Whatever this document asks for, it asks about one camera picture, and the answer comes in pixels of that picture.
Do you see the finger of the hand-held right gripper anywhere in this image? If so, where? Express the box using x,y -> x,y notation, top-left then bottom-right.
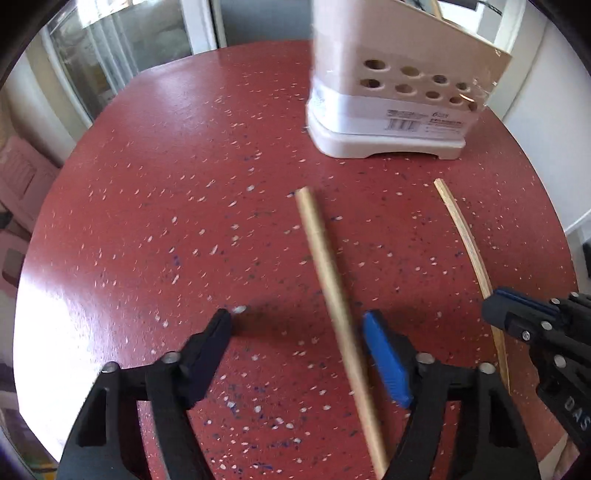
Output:
481,287 -> 561,344

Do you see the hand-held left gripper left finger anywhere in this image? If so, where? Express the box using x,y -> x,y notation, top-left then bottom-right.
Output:
55,308 -> 234,480

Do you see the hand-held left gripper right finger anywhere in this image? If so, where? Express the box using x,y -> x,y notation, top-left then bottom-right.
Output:
361,310 -> 541,480

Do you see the plain wooden chopstick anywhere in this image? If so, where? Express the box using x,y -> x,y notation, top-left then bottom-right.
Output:
294,186 -> 389,480
433,178 -> 511,394

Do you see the cream plastic utensil holder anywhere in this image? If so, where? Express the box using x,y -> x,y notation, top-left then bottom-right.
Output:
305,0 -> 514,161

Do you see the pink sofa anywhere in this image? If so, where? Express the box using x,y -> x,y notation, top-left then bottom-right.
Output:
0,136 -> 61,296

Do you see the glass door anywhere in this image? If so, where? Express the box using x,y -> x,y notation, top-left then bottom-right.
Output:
46,0 -> 222,116

